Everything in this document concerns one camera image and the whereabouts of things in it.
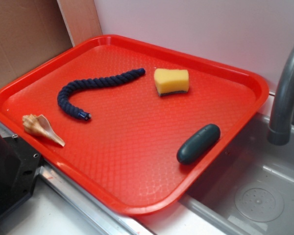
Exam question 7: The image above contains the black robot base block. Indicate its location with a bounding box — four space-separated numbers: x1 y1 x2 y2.
0 135 42 219

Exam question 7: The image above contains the beige conch seashell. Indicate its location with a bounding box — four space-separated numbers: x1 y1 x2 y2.
22 114 65 147

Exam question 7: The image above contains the dark blue twisted rope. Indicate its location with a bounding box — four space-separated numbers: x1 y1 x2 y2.
57 68 146 121

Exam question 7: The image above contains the brown cardboard panel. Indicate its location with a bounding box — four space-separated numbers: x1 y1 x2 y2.
0 0 102 88

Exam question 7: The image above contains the red plastic tray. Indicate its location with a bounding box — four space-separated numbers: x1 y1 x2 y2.
0 35 269 215

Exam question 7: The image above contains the grey plastic sink basin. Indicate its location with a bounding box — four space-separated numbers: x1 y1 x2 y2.
139 115 294 235

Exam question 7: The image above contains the yellow sponge with green pad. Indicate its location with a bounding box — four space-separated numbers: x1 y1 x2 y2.
154 68 190 96

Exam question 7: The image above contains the dark green oval case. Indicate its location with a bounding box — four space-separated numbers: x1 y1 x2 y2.
176 124 221 165

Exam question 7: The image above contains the round sink drain cover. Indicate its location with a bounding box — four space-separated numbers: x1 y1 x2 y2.
234 183 284 223

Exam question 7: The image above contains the grey toy faucet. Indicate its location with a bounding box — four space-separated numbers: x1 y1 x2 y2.
267 47 294 145

